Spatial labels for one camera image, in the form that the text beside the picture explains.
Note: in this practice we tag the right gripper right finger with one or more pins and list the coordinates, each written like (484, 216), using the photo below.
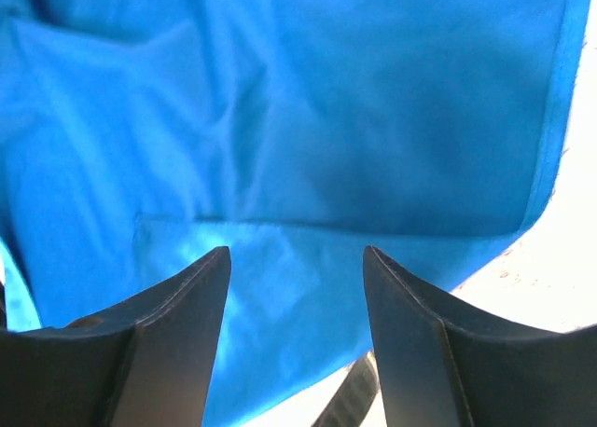
(444, 362)

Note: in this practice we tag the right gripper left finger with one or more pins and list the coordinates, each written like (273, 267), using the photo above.
(146, 361)

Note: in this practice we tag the blue cloth napkin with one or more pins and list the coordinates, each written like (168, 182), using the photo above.
(137, 135)

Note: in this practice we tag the floral tablecloth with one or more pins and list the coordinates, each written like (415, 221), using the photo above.
(569, 212)

